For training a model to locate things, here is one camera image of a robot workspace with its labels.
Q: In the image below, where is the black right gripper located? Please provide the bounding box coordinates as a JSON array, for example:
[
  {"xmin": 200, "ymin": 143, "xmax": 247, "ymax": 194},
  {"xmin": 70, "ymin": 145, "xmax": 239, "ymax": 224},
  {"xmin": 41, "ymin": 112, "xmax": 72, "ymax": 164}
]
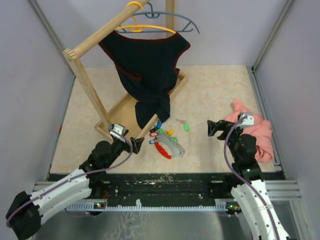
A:
[{"xmin": 207, "ymin": 119, "xmax": 246, "ymax": 162}]

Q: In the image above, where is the red-handled metal key organizer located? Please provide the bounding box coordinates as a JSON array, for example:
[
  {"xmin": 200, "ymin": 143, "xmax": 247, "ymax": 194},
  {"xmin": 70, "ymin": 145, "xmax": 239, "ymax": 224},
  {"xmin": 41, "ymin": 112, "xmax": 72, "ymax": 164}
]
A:
[{"xmin": 154, "ymin": 134, "xmax": 185, "ymax": 160}]

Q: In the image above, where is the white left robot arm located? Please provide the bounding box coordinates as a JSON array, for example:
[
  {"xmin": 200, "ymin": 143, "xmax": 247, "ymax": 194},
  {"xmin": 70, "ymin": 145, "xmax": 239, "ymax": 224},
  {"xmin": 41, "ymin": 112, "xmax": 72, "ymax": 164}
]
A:
[{"xmin": 5, "ymin": 136, "xmax": 144, "ymax": 240}]

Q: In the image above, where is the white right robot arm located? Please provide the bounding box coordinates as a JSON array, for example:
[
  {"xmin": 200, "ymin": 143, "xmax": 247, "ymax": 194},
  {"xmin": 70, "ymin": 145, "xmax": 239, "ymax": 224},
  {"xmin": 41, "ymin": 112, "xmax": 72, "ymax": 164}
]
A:
[{"xmin": 207, "ymin": 117, "xmax": 291, "ymax": 240}]

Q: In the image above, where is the key with black tag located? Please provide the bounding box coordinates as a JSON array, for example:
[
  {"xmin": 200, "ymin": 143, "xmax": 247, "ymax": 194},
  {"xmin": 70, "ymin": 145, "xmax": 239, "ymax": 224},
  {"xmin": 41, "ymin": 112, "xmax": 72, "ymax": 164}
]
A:
[{"xmin": 149, "ymin": 127, "xmax": 159, "ymax": 133}]

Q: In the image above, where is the key with blue tag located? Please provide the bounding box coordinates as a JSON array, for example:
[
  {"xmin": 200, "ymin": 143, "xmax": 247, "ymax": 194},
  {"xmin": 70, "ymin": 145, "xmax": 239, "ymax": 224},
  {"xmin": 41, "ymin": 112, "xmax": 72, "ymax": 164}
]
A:
[{"xmin": 156, "ymin": 120, "xmax": 162, "ymax": 129}]

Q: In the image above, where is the pink cloth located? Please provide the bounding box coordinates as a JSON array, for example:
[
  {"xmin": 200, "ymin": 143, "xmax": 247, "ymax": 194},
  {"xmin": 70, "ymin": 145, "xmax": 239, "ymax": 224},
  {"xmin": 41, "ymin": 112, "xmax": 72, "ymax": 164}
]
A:
[{"xmin": 224, "ymin": 98, "xmax": 274, "ymax": 164}]

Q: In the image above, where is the dark navy vest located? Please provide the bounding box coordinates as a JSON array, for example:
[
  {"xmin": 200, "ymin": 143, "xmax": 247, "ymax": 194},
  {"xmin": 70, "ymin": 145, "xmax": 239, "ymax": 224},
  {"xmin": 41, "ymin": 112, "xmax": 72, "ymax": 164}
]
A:
[{"xmin": 99, "ymin": 31, "xmax": 191, "ymax": 129}]

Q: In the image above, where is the yellow plastic hanger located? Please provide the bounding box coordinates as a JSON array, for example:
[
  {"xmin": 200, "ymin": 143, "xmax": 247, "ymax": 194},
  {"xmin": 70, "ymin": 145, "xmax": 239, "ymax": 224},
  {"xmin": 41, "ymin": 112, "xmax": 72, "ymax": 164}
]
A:
[{"xmin": 115, "ymin": 16, "xmax": 176, "ymax": 34}]

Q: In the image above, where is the grey-blue plastic hanger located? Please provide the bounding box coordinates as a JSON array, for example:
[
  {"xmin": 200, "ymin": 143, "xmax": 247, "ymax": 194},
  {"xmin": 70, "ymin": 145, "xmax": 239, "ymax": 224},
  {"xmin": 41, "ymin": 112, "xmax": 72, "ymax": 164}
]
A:
[{"xmin": 132, "ymin": 2, "xmax": 201, "ymax": 35}]

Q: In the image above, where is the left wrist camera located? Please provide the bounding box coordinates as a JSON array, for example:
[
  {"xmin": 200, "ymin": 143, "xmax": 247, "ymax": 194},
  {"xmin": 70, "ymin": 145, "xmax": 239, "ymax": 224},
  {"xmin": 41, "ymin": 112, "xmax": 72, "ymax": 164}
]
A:
[{"xmin": 108, "ymin": 124, "xmax": 129, "ymax": 137}]

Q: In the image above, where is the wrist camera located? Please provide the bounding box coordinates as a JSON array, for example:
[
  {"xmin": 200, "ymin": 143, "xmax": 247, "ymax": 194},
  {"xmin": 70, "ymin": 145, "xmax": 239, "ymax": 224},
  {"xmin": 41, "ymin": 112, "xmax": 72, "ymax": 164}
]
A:
[
  {"xmin": 108, "ymin": 124, "xmax": 129, "ymax": 137},
  {"xmin": 238, "ymin": 112, "xmax": 255, "ymax": 128}
]

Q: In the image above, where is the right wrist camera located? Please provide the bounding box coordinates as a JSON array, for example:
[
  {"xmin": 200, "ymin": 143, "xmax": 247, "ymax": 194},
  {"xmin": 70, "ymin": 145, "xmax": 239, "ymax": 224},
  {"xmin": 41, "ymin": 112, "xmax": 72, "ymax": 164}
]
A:
[{"xmin": 238, "ymin": 112, "xmax": 255, "ymax": 128}]

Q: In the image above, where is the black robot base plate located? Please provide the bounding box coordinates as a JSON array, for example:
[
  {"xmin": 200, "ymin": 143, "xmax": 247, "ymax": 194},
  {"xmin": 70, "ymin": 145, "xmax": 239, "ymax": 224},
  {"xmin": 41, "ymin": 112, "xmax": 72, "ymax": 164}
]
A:
[{"xmin": 89, "ymin": 173, "xmax": 241, "ymax": 207}]

